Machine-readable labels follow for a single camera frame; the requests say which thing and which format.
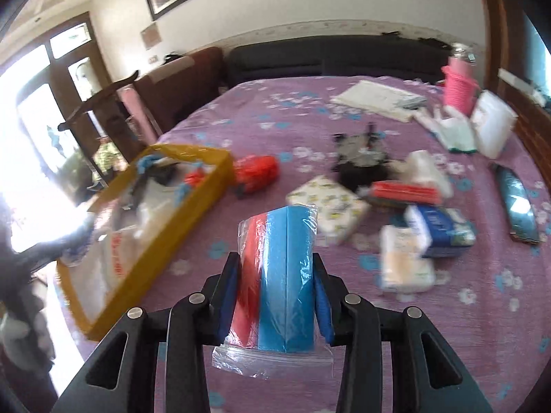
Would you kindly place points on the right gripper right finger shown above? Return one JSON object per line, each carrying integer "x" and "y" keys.
{"x": 427, "y": 374}

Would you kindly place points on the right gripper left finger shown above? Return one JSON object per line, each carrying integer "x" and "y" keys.
{"x": 119, "y": 376}

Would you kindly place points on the blue white tissue pack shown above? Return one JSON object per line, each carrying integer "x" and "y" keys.
{"x": 440, "y": 232}

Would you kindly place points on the red blue sponge pack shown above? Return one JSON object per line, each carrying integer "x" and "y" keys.
{"x": 274, "y": 333}

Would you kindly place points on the floral white tissue pack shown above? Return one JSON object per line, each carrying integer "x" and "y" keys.
{"x": 340, "y": 210}

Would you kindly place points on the red packet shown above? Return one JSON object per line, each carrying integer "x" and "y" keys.
{"x": 407, "y": 193}

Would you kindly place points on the red plastic bag bundle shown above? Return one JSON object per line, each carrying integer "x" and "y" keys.
{"x": 254, "y": 173}

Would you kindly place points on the pink tissue pack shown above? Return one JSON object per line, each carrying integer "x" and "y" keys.
{"x": 402, "y": 268}

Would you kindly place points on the white plastic bag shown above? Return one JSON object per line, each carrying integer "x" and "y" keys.
{"x": 122, "y": 230}

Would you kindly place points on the yellow cardboard box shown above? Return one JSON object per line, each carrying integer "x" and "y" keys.
{"x": 201, "y": 176}

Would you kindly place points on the purple floral tablecloth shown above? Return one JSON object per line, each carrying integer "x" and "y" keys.
{"x": 492, "y": 304}

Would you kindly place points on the black smartphone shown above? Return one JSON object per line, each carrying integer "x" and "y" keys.
{"x": 517, "y": 207}

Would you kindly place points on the black motor device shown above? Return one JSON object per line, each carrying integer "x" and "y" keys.
{"x": 361, "y": 159}

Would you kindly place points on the wooden glass door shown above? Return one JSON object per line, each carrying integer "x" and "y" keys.
{"x": 62, "y": 68}

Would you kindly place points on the white work glove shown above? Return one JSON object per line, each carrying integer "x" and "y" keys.
{"x": 449, "y": 126}

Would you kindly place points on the white plastic jar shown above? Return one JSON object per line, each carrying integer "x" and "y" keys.
{"x": 493, "y": 122}

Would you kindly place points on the dark wooden chair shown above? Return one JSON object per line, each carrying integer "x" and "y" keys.
{"x": 124, "y": 120}

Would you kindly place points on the white paper booklet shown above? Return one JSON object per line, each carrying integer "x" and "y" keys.
{"x": 381, "y": 99}

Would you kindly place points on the brown armchair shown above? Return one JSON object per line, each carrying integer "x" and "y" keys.
{"x": 173, "y": 91}

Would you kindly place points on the pink thermos bottle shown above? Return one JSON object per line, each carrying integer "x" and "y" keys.
{"x": 460, "y": 85}

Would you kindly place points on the black sofa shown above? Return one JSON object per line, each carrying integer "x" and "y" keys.
{"x": 339, "y": 55}

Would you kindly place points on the small wall plaque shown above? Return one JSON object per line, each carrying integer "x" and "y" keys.
{"x": 151, "y": 36}

